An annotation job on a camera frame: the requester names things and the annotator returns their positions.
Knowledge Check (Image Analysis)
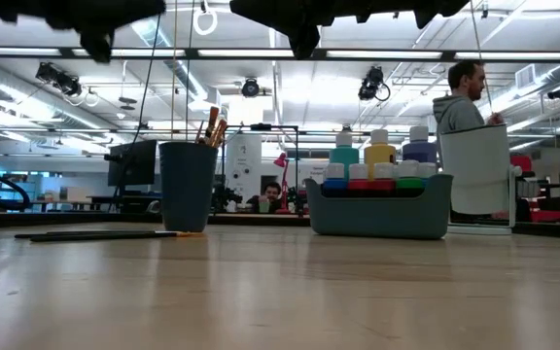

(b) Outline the large purple paint bottle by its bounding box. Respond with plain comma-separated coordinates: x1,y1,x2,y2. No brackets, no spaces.
401,124,438,164

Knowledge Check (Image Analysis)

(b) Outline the white cylindrical tank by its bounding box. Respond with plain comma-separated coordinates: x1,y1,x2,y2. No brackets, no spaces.
225,133,263,214

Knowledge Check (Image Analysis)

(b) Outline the large yellow paint bottle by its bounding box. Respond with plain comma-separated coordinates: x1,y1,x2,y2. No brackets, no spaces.
363,128,398,166

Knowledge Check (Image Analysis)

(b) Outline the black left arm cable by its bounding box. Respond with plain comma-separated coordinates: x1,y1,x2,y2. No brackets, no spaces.
0,130,32,213

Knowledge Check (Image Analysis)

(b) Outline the dark blue plastic cup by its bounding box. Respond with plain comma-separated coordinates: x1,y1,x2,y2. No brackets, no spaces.
158,141,220,233

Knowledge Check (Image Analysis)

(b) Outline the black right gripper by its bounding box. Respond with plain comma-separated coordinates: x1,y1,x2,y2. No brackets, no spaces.
228,0,339,60

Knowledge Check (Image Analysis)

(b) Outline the black hanging cable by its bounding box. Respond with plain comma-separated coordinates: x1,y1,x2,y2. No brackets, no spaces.
133,12,162,147

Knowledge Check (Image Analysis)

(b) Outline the black metal stand frame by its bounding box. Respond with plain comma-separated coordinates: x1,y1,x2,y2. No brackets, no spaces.
220,122,300,215

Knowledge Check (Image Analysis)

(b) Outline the grey-teal plastic bin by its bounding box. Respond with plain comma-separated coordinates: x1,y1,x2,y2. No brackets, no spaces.
303,173,455,241

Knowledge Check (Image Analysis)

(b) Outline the small dark blue paint bottle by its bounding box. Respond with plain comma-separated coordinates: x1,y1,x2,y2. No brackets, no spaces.
322,161,348,197

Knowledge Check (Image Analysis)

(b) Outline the black computer monitor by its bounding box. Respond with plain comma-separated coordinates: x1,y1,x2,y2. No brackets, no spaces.
107,139,158,188

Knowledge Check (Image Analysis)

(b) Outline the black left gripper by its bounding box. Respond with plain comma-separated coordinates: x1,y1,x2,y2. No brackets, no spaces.
51,0,167,64

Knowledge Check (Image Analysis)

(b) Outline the orange-bristle paint brush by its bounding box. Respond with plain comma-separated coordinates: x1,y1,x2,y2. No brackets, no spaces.
29,230,206,244

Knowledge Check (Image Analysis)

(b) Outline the small red paint bottle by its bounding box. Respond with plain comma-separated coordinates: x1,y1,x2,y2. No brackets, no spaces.
371,161,397,197
346,162,371,197

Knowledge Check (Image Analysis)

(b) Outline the large teal paint bottle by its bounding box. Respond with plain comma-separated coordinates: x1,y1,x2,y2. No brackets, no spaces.
329,124,361,182

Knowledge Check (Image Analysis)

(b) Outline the red desk lamp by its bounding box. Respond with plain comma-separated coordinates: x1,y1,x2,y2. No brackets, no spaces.
273,152,292,215

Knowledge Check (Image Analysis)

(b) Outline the white hanging cable loop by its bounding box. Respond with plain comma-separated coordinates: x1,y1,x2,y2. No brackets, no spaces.
192,0,219,36

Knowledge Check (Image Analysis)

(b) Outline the white plastic pitcher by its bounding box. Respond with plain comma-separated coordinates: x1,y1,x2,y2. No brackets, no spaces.
438,123,524,236

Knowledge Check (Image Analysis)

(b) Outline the red office chair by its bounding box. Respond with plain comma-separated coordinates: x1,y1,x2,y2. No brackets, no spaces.
509,154,560,224

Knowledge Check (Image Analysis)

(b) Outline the person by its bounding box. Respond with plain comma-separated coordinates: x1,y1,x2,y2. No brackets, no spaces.
245,181,284,214
432,58,506,169

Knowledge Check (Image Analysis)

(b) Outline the small green paint bottle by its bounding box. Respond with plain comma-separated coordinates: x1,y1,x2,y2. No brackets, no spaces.
395,159,423,197

